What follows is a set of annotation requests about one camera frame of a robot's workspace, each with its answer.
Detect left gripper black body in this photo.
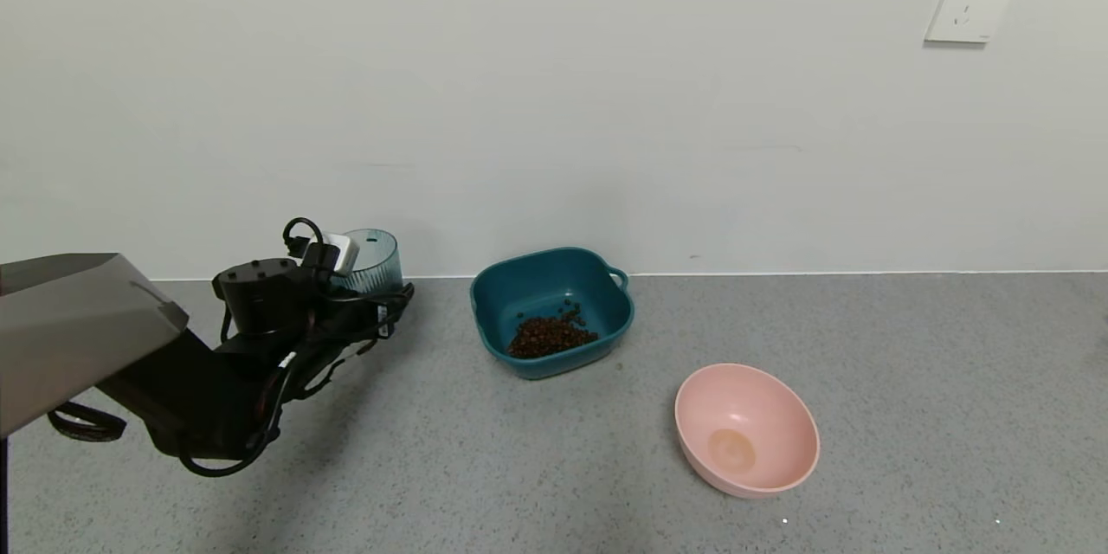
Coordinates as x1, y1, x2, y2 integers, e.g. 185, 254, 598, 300
321, 290, 401, 358

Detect translucent grey-blue plastic cup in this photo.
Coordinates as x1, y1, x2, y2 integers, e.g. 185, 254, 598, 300
332, 229, 405, 294

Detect brown solid pellets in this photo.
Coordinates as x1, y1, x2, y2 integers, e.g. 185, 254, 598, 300
506, 301, 600, 359

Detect teal square plastic bowl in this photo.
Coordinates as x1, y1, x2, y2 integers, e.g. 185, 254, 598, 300
470, 247, 635, 380

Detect pink round plastic bowl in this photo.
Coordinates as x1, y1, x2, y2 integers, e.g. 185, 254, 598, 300
674, 364, 820, 499

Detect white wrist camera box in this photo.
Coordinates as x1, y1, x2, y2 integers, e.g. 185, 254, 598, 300
319, 231, 361, 275

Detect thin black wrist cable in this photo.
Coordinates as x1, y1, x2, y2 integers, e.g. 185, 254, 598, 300
177, 216, 415, 479

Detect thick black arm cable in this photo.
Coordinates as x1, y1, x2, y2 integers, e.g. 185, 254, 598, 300
48, 403, 128, 443

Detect white wall power socket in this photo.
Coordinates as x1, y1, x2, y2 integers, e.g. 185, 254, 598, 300
924, 0, 1023, 45

